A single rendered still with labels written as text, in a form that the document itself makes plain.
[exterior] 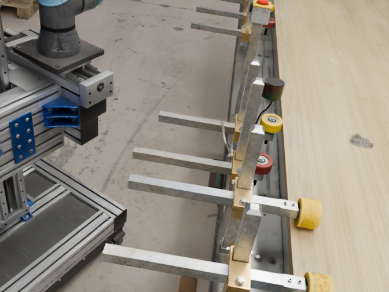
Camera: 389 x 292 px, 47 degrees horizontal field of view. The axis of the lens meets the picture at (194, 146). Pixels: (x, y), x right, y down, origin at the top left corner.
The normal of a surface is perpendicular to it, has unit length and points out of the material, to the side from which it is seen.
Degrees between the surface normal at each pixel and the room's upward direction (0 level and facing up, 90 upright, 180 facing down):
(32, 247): 0
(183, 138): 0
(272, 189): 0
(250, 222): 90
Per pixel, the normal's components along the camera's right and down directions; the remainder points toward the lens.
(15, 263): 0.12, -0.79
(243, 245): -0.12, 0.59
